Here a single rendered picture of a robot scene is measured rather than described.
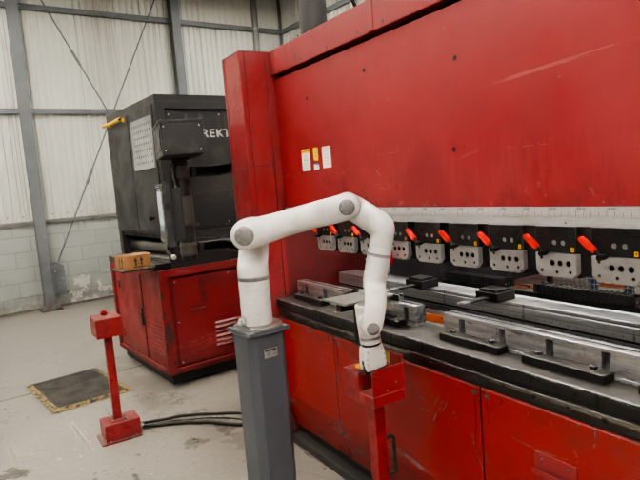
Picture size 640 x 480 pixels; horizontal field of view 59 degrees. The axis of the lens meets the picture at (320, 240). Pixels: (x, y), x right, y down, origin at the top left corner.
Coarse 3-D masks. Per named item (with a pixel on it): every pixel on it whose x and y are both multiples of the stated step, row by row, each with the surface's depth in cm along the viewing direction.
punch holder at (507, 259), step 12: (492, 228) 203; (504, 228) 199; (516, 228) 194; (528, 228) 194; (492, 240) 204; (504, 240) 200; (516, 240) 195; (492, 252) 204; (504, 252) 200; (516, 252) 195; (528, 252) 195; (492, 264) 205; (504, 264) 200; (516, 264) 196; (528, 264) 195
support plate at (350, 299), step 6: (348, 294) 269; (354, 294) 268; (360, 294) 266; (390, 294) 261; (324, 300) 263; (330, 300) 259; (336, 300) 258; (342, 300) 257; (348, 300) 256; (354, 300) 255; (360, 300) 254; (348, 306) 249
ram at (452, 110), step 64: (512, 0) 185; (576, 0) 166; (320, 64) 286; (384, 64) 243; (448, 64) 212; (512, 64) 188; (576, 64) 169; (320, 128) 293; (384, 128) 249; (448, 128) 216; (512, 128) 191; (576, 128) 171; (320, 192) 301; (384, 192) 254; (448, 192) 220; (512, 192) 194; (576, 192) 174
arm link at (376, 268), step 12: (372, 264) 214; (384, 264) 214; (372, 276) 214; (384, 276) 215; (372, 288) 213; (384, 288) 215; (372, 300) 210; (384, 300) 211; (372, 312) 208; (384, 312) 210; (360, 324) 215; (372, 324) 209; (372, 336) 210
